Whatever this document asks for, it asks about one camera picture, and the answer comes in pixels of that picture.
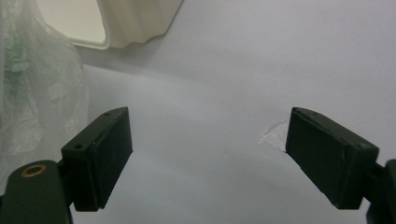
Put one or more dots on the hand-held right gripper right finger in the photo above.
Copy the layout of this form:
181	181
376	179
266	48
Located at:
330	155

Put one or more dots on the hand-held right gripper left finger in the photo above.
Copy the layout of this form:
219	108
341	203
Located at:
93	161

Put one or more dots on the white plastic bin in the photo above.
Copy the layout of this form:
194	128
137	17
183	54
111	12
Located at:
140	25

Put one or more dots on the clear plastic bag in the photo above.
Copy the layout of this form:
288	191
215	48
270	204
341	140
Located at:
31	93

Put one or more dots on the small clear plastic scrap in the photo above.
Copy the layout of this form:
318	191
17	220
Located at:
275	137

